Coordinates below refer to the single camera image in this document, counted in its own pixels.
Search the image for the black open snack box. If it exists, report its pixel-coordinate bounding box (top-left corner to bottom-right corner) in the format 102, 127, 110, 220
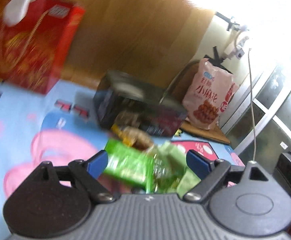
93, 70, 187, 137

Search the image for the gold peanut snack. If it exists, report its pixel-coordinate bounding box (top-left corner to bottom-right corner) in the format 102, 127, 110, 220
111, 124, 154, 151

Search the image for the white cable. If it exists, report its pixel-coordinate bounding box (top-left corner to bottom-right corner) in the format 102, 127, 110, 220
247, 48, 258, 163

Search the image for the pale green snack packet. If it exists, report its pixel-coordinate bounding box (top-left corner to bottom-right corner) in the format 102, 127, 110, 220
177, 167, 201, 198

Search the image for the red gift box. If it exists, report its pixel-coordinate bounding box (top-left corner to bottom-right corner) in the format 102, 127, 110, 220
0, 0, 85, 94

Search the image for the cartoon pig blue bedsheet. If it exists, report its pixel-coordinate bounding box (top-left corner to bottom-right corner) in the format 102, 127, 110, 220
0, 74, 247, 240

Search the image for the pink fried dough snack bag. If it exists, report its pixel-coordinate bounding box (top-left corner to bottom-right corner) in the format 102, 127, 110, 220
182, 58, 238, 130

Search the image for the green peas clear bag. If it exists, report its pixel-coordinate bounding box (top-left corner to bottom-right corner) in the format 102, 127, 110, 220
147, 141, 187, 193

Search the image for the green wafer snack pack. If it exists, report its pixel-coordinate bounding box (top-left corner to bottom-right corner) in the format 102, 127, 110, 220
104, 139, 155, 193

